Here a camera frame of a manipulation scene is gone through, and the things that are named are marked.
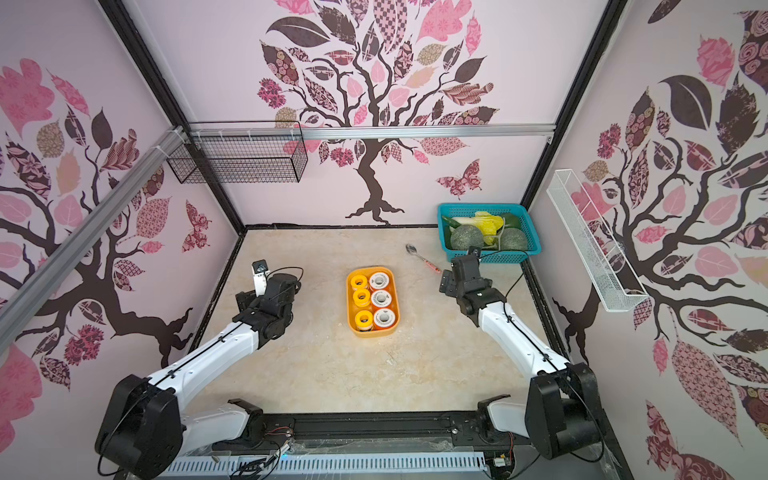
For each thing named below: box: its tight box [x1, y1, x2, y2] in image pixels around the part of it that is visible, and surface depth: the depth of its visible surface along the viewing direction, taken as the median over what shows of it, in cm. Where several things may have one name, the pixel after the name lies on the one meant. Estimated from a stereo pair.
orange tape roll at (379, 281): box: [369, 272, 390, 291], surface depth 100 cm
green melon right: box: [499, 228, 529, 251], surface depth 105 cm
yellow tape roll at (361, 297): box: [353, 289, 371, 307], surface depth 97 cm
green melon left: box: [450, 225, 484, 251], surface depth 103 cm
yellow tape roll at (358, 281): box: [350, 274, 368, 289], surface depth 101 cm
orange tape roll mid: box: [371, 290, 392, 308], surface depth 97 cm
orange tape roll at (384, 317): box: [374, 308, 396, 328], surface depth 91 cm
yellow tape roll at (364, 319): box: [354, 310, 373, 330], surface depth 92 cm
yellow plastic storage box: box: [346, 266, 400, 338], surface depth 97 cm
